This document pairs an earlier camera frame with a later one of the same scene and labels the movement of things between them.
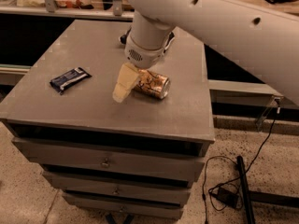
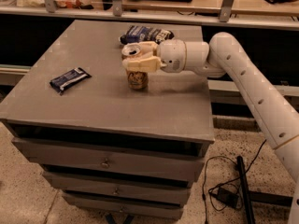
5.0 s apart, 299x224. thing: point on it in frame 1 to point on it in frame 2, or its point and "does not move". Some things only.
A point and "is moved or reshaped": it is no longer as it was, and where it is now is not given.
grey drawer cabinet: (135, 159) does not move
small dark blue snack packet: (69, 78) does not move
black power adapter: (228, 198) does not move
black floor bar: (245, 191) does not move
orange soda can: (152, 84) is moved or reshaped
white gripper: (144, 57) to (172, 55)
